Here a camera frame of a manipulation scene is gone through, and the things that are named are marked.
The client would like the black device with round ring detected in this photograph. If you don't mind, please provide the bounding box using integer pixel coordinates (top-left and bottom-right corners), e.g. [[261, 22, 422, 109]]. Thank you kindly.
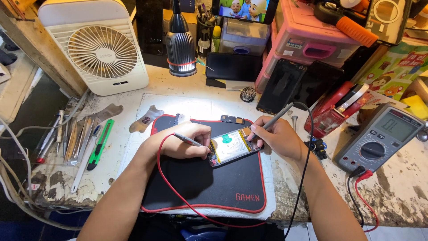
[[364, 0, 413, 46]]

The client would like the yellow-capped green bottle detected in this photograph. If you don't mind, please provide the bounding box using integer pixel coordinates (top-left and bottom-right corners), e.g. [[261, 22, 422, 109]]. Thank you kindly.
[[211, 25, 222, 53]]

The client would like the black bottle white label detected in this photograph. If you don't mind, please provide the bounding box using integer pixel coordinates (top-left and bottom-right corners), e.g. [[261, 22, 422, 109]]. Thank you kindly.
[[198, 29, 211, 60]]

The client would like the black multimeter probe lead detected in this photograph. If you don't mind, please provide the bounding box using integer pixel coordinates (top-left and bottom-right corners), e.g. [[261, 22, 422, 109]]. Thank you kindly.
[[250, 102, 367, 239]]

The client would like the orange black hand tool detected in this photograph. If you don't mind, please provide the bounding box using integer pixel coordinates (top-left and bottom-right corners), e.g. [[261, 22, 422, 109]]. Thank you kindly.
[[313, 1, 379, 48]]

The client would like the red-tipped screwdriver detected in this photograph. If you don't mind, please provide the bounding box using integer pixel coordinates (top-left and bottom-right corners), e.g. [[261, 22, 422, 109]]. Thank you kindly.
[[35, 115, 61, 165]]

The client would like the white-handled screwdriver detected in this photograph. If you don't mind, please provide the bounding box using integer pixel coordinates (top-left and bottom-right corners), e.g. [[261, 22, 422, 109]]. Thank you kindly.
[[55, 110, 65, 155]]

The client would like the person's left hand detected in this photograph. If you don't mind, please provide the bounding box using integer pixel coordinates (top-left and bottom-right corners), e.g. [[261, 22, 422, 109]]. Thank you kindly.
[[159, 121, 215, 160]]

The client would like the small black circuit board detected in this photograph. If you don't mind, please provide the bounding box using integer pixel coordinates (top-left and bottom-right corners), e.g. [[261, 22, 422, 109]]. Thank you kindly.
[[220, 114, 245, 125]]

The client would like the phone showing video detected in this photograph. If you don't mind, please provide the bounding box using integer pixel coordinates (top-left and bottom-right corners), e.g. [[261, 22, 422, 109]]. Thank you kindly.
[[211, 0, 279, 25]]

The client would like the colourful cartoon box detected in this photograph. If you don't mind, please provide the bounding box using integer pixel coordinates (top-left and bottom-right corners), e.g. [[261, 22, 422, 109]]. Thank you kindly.
[[356, 42, 428, 101]]

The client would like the white toothbrush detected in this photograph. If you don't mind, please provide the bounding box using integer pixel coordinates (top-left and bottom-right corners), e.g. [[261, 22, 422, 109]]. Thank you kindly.
[[70, 125, 101, 194]]

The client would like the green utility knife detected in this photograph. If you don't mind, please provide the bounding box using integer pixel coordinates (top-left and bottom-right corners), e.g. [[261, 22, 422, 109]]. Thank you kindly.
[[86, 119, 115, 171]]

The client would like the person's right hand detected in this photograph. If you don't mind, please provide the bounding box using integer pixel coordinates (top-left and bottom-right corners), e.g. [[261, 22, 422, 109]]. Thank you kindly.
[[249, 115, 307, 162]]

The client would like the clear plastic storage box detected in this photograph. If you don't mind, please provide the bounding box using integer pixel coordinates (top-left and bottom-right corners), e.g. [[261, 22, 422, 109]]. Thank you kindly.
[[219, 17, 271, 57]]

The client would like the smartphone with battery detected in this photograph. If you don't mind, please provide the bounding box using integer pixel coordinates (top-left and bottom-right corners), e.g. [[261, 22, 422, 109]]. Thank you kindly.
[[207, 126, 262, 168]]

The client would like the red multimeter probe lead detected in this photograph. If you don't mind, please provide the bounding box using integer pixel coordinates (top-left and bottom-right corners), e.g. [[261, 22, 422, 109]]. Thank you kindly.
[[156, 132, 380, 233]]

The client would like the pink plastic drawer unit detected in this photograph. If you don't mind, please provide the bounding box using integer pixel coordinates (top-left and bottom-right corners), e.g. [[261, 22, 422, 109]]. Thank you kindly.
[[254, 0, 362, 94]]

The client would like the wooden post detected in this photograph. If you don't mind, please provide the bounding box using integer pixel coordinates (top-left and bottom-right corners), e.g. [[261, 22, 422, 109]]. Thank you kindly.
[[0, 0, 88, 98]]

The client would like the brass wire tip cleaner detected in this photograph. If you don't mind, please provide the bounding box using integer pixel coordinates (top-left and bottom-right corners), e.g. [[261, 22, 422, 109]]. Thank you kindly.
[[240, 86, 257, 103]]

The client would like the black silver desk lamp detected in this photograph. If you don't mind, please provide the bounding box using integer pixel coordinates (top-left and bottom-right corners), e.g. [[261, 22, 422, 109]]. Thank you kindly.
[[165, 0, 198, 78]]

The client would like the grey digital multimeter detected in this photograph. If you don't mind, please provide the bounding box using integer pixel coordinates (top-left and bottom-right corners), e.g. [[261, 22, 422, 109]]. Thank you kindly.
[[334, 103, 427, 175]]

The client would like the black pen holder with pens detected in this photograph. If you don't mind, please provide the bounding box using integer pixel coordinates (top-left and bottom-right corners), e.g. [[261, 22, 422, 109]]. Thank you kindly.
[[195, 0, 218, 38]]

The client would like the flat metal pry tool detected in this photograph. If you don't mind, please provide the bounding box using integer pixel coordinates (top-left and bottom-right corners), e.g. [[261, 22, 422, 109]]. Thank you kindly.
[[129, 104, 165, 134], [90, 103, 124, 123]]

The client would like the red tape dispenser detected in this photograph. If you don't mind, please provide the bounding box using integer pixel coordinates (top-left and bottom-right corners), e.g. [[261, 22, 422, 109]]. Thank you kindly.
[[304, 81, 370, 140]]

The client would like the black red-edged mouse pad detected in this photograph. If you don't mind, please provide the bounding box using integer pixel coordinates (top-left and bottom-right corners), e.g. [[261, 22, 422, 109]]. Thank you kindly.
[[140, 114, 267, 214]]

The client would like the small metal shield plate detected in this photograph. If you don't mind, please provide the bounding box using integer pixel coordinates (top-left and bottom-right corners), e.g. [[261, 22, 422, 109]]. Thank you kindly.
[[173, 113, 191, 126]]

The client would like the black phone leaning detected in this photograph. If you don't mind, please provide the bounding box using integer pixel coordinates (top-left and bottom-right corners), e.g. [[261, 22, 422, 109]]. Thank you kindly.
[[205, 52, 263, 83]]

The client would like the yellow sponge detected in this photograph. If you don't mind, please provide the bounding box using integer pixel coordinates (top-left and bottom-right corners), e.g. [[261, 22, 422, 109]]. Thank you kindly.
[[399, 94, 428, 121]]

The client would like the black cable connectors bundle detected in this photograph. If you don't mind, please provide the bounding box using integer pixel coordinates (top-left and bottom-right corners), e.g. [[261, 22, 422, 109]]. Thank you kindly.
[[303, 137, 328, 161]]

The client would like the bundle of white cables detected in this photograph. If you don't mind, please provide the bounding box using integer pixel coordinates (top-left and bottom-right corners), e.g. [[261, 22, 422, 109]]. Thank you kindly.
[[0, 90, 90, 232]]

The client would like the white desk fan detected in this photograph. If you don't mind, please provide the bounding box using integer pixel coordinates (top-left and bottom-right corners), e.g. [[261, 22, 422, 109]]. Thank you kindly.
[[37, 0, 150, 97]]

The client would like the red rubber band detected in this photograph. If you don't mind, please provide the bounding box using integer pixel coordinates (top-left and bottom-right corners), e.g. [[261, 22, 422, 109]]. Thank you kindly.
[[167, 58, 198, 67]]

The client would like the row of metal tweezers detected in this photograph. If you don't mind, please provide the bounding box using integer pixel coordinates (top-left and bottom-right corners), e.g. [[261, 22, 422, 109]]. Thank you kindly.
[[63, 115, 96, 167]]

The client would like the black phone screen panel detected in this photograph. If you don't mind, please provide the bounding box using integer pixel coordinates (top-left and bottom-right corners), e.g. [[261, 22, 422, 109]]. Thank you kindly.
[[256, 58, 308, 115], [294, 60, 344, 111]]

